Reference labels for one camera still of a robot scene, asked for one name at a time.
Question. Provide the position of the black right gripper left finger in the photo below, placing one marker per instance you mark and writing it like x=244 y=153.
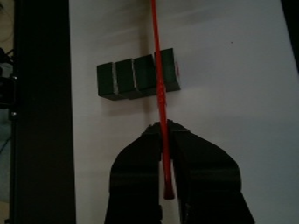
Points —
x=133 y=175

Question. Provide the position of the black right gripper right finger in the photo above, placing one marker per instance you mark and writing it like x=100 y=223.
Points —
x=205 y=180

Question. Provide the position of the red cooking pot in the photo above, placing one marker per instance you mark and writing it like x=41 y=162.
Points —
x=157 y=58

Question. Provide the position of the toy sushi roll piece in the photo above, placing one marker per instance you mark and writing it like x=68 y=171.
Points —
x=169 y=68
x=125 y=77
x=144 y=73
x=105 y=80

